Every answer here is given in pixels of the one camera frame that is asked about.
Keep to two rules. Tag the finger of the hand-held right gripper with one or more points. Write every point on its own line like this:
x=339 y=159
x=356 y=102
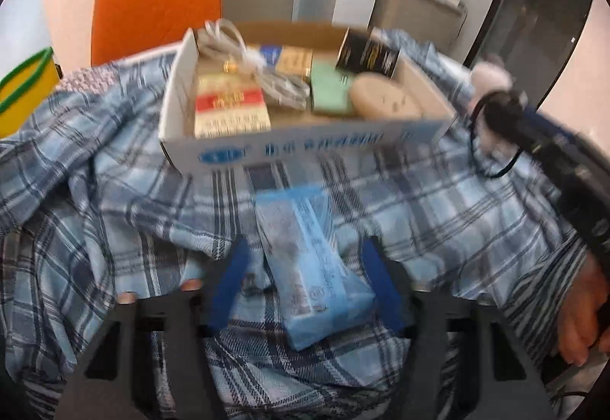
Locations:
x=507 y=117
x=548 y=127

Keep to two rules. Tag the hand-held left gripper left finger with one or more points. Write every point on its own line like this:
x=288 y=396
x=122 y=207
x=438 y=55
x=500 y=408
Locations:
x=228 y=286

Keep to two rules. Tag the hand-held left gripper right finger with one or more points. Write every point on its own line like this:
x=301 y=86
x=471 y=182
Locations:
x=383 y=291

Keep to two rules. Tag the pink fluffy object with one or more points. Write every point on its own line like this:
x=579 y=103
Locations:
x=491 y=72

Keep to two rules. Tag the blue tissue pack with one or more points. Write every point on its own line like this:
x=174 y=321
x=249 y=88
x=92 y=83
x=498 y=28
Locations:
x=309 y=267

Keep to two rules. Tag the round beige compact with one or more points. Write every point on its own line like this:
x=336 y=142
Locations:
x=386 y=96

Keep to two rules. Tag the black box with gold print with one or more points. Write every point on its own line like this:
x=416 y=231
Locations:
x=369 y=53

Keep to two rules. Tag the cardboard box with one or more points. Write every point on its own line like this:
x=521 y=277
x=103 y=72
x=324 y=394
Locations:
x=309 y=143

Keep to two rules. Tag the red and white cigarette pack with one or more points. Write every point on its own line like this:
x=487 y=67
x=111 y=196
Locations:
x=228 y=105

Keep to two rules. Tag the person's right hand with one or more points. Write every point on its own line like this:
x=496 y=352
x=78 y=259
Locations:
x=584 y=310

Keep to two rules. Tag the blue striped cloth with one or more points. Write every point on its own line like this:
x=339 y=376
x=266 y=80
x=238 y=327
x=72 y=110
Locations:
x=538 y=286

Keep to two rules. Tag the beige vanity cabinet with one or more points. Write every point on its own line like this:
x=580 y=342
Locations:
x=419 y=8

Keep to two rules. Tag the blue plaid cloth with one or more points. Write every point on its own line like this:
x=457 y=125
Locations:
x=119 y=191

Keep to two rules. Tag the green folded cloth pouch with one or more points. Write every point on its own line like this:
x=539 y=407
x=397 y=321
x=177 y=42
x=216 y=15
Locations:
x=329 y=89

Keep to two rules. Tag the blue and gold cigarette pack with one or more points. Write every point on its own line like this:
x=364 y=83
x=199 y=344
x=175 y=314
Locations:
x=286 y=60

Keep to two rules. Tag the small-print floral cloth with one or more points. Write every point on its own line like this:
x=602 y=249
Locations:
x=86 y=77

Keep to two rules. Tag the yellow container with green rim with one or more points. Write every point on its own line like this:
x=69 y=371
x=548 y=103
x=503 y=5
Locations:
x=24 y=96

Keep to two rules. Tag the orange chair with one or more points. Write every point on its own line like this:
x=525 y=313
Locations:
x=157 y=0

